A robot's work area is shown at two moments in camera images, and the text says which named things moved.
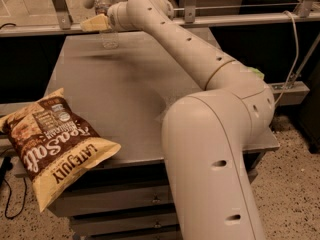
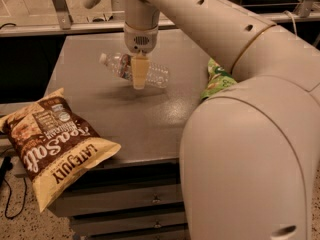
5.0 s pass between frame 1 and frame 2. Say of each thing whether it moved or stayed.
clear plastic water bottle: moved
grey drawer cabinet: stayed
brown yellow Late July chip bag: stayed
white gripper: moved
